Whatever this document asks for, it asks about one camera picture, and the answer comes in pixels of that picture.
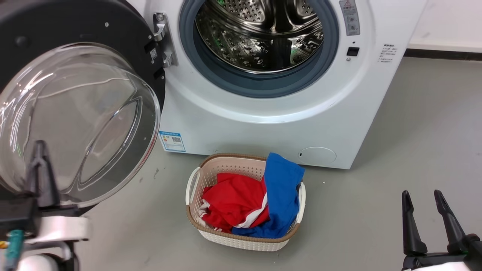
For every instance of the blue garment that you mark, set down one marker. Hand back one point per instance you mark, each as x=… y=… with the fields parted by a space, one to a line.
x=282 y=192

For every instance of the black round glass washer door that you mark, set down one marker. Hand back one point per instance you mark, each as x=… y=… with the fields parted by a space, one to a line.
x=75 y=120

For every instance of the cream plastic laundry basket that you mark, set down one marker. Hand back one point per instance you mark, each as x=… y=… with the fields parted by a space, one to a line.
x=241 y=242

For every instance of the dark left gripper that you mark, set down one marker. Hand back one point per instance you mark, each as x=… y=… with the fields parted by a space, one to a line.
x=60 y=211

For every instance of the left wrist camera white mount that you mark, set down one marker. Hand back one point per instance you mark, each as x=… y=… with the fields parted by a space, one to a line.
x=56 y=229

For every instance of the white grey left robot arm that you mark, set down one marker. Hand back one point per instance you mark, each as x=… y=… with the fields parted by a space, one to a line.
x=41 y=263

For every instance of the round white filter cover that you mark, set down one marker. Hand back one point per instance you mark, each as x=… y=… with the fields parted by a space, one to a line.
x=317 y=156

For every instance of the silver metal door hinge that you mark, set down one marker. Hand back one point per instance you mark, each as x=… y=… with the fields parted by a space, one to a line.
x=163 y=37

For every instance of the blue energy label sticker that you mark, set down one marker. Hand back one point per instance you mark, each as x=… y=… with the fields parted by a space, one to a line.
x=172 y=141

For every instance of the grey warning sticker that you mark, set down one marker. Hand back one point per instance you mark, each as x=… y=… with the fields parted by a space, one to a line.
x=350 y=17

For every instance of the red garment with white stripe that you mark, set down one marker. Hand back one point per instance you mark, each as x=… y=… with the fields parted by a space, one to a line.
x=233 y=199

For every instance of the white front-load washing machine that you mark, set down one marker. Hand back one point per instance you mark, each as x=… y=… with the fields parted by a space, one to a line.
x=263 y=128

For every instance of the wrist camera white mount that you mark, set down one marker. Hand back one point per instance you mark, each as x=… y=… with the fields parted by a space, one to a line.
x=56 y=229
x=437 y=266

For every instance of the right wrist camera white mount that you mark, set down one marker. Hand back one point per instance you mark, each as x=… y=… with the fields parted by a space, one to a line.
x=437 y=266

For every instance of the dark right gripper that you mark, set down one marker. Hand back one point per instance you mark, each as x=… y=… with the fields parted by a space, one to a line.
x=472 y=252

